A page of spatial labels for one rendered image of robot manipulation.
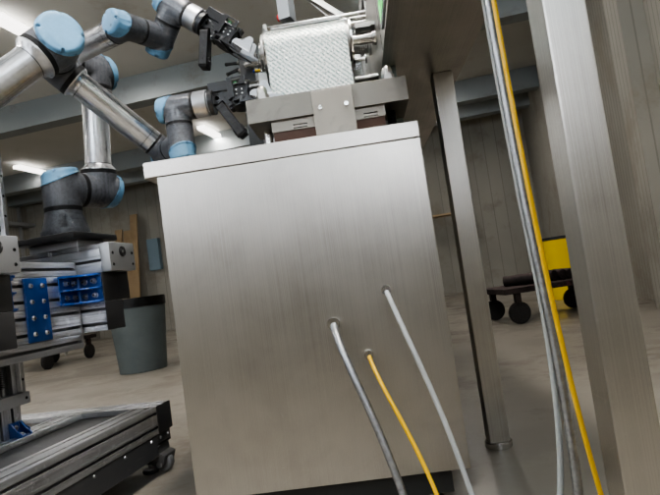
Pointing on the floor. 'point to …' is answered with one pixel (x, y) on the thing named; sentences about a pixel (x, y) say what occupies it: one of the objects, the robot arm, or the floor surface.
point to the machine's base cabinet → (310, 323)
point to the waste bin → (141, 335)
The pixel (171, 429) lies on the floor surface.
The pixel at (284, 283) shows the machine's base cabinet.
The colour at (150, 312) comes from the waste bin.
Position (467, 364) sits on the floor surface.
